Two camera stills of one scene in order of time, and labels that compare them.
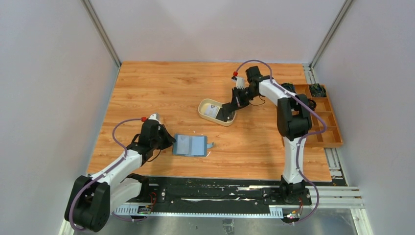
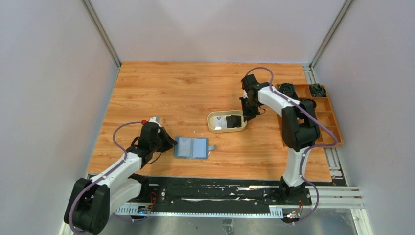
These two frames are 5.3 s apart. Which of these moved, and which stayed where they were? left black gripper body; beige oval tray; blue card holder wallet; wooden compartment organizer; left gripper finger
Moved: beige oval tray
Stayed: wooden compartment organizer; left gripper finger; blue card holder wallet; left black gripper body
